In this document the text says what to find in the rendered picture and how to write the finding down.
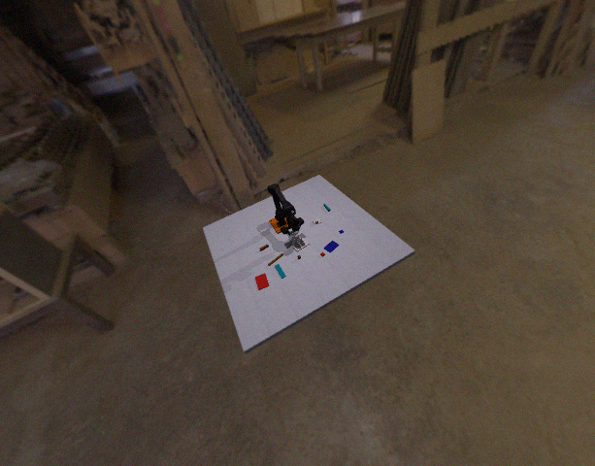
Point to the red flat bar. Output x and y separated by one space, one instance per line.
261 281

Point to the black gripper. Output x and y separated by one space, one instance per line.
285 230

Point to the teal flat bar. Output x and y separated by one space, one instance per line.
278 267

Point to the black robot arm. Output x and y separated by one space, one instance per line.
285 211

